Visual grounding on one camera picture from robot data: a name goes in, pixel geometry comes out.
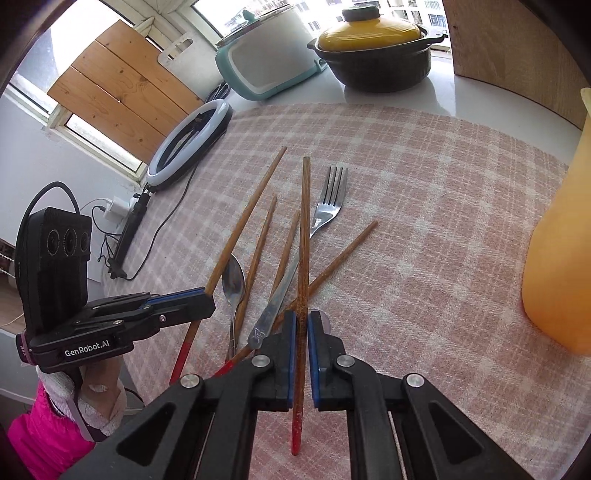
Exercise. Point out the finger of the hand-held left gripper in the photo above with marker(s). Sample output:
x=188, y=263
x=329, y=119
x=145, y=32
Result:
x=175, y=294
x=184, y=311

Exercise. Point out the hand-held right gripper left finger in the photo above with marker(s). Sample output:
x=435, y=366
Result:
x=290, y=350

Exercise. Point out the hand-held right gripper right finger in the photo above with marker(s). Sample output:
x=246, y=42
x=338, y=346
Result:
x=315, y=350

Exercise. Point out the translucent purple plastic spoon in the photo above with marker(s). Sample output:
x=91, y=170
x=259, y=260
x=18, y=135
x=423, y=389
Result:
x=325, y=321

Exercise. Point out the metal spoon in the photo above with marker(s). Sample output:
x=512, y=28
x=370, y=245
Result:
x=233, y=279

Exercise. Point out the red-tipped wooden chopstick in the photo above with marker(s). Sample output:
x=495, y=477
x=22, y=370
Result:
x=254, y=205
x=261, y=240
x=288, y=244
x=341, y=257
x=304, y=230

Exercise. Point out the metal fork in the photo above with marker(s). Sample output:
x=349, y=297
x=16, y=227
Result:
x=328, y=207

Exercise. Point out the yellow plastic utensil holder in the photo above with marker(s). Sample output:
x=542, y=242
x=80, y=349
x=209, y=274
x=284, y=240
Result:
x=563, y=254

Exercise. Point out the person's left forearm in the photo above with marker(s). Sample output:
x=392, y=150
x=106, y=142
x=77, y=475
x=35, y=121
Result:
x=41, y=438

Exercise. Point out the white power adapter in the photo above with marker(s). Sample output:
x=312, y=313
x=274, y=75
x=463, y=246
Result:
x=117, y=207

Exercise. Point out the pink plaid tablecloth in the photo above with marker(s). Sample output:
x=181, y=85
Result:
x=415, y=230

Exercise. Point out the wooden plank panel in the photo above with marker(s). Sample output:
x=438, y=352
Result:
x=115, y=92

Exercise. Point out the white plastic cutting board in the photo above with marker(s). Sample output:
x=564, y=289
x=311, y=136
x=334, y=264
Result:
x=184, y=69

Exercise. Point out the teal and white rice cooker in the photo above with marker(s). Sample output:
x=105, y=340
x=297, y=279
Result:
x=263, y=50

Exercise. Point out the black casserole pot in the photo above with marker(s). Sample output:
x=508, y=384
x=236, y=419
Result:
x=383, y=69

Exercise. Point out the yellow pot lid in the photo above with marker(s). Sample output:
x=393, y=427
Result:
x=369, y=34

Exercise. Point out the light wooden board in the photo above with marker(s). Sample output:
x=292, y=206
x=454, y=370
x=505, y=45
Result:
x=508, y=46

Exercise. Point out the white window frame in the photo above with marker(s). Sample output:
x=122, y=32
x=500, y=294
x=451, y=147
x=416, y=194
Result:
x=60, y=122

